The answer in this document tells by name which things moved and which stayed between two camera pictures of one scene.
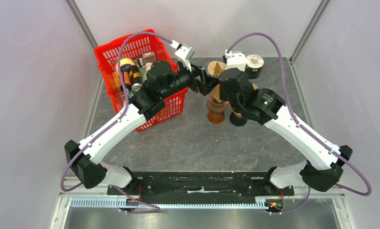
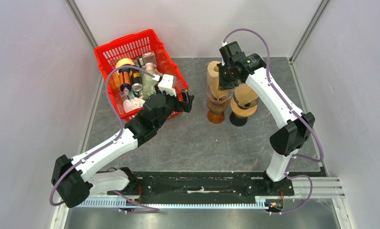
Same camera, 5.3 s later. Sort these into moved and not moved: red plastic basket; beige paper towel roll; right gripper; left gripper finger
Moved: right gripper; left gripper finger
Not moved: beige paper towel roll; red plastic basket
